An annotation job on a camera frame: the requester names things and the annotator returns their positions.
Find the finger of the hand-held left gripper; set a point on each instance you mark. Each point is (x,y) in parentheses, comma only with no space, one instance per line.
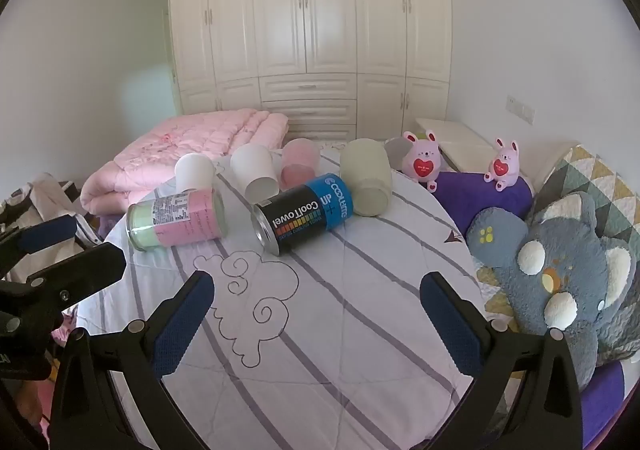
(80,266)
(50,233)

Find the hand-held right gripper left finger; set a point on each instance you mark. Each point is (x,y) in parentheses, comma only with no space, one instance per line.
(184,325)

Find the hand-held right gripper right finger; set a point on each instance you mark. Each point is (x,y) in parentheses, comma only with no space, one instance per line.
(450,330)

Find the white cup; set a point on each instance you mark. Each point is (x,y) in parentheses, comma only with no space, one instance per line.
(195,172)
(255,172)

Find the pale green cup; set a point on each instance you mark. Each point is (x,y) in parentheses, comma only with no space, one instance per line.
(365,174)

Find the grey cup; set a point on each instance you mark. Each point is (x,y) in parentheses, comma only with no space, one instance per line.
(396,152)

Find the pink cup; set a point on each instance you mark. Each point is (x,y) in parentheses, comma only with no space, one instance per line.
(300,162)

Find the pink and green can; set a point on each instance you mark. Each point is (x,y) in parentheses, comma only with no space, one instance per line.
(175,222)

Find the purple pillow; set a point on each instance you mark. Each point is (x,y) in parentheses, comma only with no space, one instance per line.
(475,197)

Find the grey elephant plush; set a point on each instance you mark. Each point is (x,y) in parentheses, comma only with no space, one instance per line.
(565,250)

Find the black and blue can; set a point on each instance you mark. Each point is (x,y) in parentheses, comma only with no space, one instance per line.
(305,215)

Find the pink folded quilt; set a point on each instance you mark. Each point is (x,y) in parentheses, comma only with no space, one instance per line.
(190,139)

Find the purple bedsheet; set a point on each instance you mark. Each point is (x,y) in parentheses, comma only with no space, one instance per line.
(602,400)

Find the large pink bunny plush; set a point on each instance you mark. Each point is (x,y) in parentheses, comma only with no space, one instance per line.
(422,162)

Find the small pink bunny plush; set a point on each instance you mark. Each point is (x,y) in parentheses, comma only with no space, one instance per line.
(502,164)

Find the white nightstand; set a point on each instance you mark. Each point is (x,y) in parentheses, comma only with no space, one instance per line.
(450,134)

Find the cream wardrobe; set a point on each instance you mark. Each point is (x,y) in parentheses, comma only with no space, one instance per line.
(310,19)

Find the white wall switch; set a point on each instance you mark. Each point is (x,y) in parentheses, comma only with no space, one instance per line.
(520,108)

